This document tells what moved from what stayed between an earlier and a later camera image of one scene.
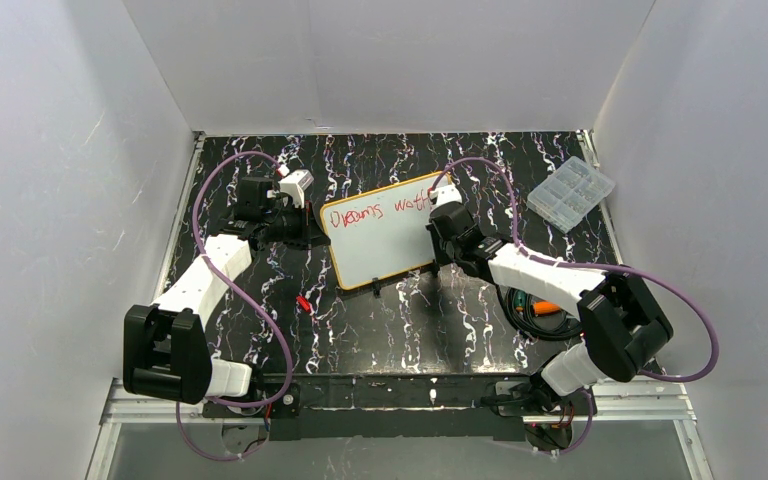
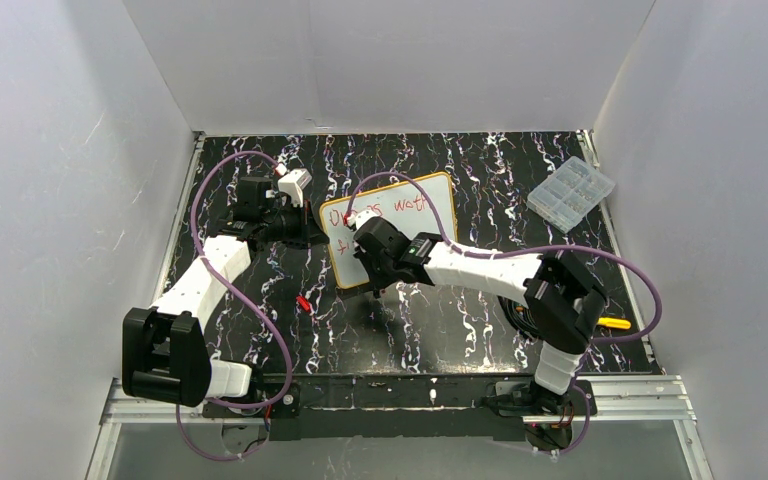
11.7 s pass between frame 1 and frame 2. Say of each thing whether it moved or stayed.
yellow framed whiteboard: stayed
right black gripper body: moved
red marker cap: stayed
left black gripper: stayed
